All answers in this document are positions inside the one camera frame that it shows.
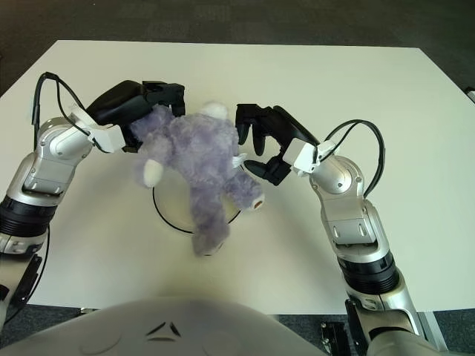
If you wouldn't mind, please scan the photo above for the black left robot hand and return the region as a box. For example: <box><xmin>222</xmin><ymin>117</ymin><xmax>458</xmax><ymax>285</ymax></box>
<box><xmin>85</xmin><ymin>79</ymin><xmax>186</xmax><ymax>154</ymax></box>

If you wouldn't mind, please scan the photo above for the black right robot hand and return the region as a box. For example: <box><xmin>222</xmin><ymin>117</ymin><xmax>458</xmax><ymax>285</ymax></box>
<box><xmin>235</xmin><ymin>103</ymin><xmax>320</xmax><ymax>186</ymax></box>

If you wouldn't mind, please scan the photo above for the purple plush bunny doll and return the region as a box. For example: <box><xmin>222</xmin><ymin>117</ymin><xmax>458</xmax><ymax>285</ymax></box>
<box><xmin>129</xmin><ymin>100</ymin><xmax>266</xmax><ymax>257</ymax></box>

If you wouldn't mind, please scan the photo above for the white plate with black rim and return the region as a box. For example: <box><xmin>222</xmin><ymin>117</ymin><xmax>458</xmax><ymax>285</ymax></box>
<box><xmin>151</xmin><ymin>183</ymin><xmax>242</xmax><ymax>234</ymax></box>

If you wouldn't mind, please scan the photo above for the grey robot torso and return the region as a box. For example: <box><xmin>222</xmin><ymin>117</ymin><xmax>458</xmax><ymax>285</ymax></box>
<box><xmin>0</xmin><ymin>296</ymin><xmax>327</xmax><ymax>356</ymax></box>

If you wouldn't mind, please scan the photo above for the white table leg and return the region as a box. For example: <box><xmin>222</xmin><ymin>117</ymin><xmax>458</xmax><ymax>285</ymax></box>
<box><xmin>417</xmin><ymin>311</ymin><xmax>450</xmax><ymax>349</ymax></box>

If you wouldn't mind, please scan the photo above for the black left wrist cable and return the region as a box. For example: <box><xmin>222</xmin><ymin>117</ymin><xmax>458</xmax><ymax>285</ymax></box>
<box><xmin>29</xmin><ymin>72</ymin><xmax>94</xmax><ymax>136</ymax></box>

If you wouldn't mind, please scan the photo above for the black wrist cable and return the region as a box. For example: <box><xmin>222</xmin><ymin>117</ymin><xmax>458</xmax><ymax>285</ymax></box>
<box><xmin>321</xmin><ymin>119</ymin><xmax>387</xmax><ymax>200</ymax></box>
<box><xmin>29</xmin><ymin>72</ymin><xmax>94</xmax><ymax>136</ymax></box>

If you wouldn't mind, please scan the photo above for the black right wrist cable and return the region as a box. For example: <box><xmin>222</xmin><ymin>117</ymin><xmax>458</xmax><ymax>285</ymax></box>
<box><xmin>321</xmin><ymin>119</ymin><xmax>387</xmax><ymax>200</ymax></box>

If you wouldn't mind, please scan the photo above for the black left elbow cable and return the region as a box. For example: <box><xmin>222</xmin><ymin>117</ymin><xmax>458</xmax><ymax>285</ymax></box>
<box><xmin>0</xmin><ymin>225</ymin><xmax>51</xmax><ymax>323</ymax></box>

